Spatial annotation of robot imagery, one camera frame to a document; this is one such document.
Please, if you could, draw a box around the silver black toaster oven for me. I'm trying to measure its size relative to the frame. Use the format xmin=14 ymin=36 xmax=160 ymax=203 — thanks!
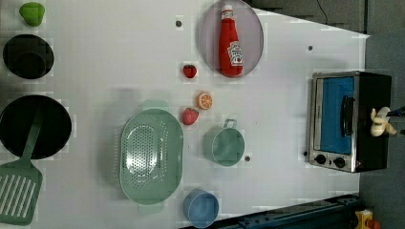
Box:
xmin=309 ymin=72 xmax=392 ymax=173

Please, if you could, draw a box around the large black bowl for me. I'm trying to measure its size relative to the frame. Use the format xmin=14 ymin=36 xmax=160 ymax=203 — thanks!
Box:
xmin=0 ymin=94 xmax=72 ymax=159

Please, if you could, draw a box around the black cable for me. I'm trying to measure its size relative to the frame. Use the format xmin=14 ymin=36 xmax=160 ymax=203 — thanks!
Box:
xmin=315 ymin=0 xmax=329 ymax=26

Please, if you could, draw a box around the small black bowl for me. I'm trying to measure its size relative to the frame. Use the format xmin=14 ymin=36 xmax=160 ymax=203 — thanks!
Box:
xmin=3 ymin=34 xmax=54 ymax=79

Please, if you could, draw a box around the green cup with handle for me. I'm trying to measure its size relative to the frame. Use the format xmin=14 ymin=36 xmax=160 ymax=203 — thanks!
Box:
xmin=202 ymin=119 xmax=245 ymax=167

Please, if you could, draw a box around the peeled toy banana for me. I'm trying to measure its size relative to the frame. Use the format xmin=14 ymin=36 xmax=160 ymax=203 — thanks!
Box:
xmin=371 ymin=107 xmax=397 ymax=136

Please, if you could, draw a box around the orange slice toy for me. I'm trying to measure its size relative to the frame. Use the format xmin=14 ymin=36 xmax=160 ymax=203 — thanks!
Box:
xmin=197 ymin=93 xmax=213 ymax=110

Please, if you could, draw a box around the small red strawberry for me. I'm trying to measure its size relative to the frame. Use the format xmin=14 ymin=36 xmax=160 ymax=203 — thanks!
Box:
xmin=182 ymin=65 xmax=198 ymax=78

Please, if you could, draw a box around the blue metal frame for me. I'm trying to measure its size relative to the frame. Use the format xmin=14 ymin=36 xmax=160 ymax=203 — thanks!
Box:
xmin=181 ymin=194 xmax=361 ymax=229

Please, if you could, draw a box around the grey round plate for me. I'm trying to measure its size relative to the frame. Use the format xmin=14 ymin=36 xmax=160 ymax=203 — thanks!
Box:
xmin=199 ymin=0 xmax=264 ymax=77

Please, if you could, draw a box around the blue cup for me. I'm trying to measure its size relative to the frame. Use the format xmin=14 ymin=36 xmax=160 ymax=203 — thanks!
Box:
xmin=183 ymin=189 xmax=220 ymax=229

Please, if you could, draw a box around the green perforated colander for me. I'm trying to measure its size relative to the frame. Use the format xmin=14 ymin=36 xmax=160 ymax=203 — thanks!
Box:
xmin=119 ymin=100 xmax=183 ymax=215

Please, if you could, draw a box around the large pink-red strawberry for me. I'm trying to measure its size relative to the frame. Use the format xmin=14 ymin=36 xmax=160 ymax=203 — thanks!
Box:
xmin=182 ymin=108 xmax=200 ymax=126

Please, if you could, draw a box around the yellow red object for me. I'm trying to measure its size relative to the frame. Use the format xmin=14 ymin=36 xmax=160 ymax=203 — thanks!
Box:
xmin=355 ymin=210 xmax=381 ymax=229

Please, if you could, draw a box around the red ketchup bottle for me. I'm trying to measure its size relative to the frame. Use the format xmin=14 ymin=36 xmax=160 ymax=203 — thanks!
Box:
xmin=219 ymin=5 xmax=244 ymax=77

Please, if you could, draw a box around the green slotted spatula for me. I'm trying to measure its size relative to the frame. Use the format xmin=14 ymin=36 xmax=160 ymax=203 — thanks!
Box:
xmin=0 ymin=111 xmax=43 ymax=226

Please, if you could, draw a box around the green toy pepper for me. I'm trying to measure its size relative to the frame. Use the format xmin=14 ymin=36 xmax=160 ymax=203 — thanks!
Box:
xmin=19 ymin=2 xmax=46 ymax=27

